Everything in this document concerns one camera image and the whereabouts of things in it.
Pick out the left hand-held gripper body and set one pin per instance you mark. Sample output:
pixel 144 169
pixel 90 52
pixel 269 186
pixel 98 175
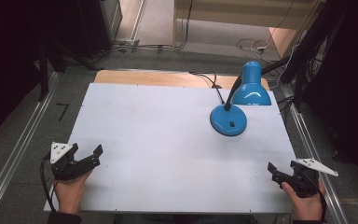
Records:
pixel 62 166

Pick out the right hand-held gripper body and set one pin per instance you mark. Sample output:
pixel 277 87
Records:
pixel 306 180

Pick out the blue desk lamp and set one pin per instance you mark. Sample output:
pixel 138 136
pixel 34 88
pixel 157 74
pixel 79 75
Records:
pixel 230 119

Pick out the person's right hand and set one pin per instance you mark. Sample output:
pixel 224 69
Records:
pixel 306 207

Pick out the person's left hand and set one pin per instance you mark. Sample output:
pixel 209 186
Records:
pixel 70 194

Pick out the dark curtain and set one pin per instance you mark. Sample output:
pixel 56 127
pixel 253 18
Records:
pixel 351 77
pixel 9 56

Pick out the grey power strip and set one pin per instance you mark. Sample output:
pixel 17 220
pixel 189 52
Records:
pixel 127 43

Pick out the dark cabinet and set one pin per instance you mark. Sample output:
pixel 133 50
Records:
pixel 99 25

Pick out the light wooden furniture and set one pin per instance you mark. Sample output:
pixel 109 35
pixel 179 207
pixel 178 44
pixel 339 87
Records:
pixel 245 12

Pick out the aluminium rail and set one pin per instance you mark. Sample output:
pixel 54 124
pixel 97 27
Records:
pixel 15 152
pixel 315 155

